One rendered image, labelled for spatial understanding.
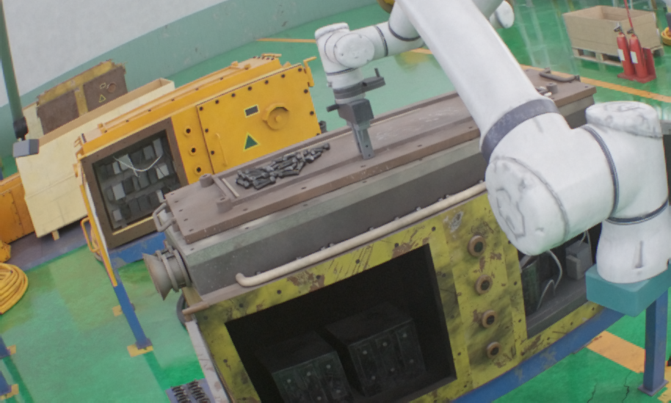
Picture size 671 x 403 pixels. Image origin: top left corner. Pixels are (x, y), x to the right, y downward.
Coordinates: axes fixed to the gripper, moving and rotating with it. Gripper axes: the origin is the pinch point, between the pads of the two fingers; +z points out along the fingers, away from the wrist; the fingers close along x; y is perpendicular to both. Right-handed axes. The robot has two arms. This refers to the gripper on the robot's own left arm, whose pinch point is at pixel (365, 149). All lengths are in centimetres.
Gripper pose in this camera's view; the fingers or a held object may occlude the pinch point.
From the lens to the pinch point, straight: 221.4
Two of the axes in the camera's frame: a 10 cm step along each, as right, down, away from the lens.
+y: -9.1, 3.4, -2.5
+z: 2.6, 9.2, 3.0
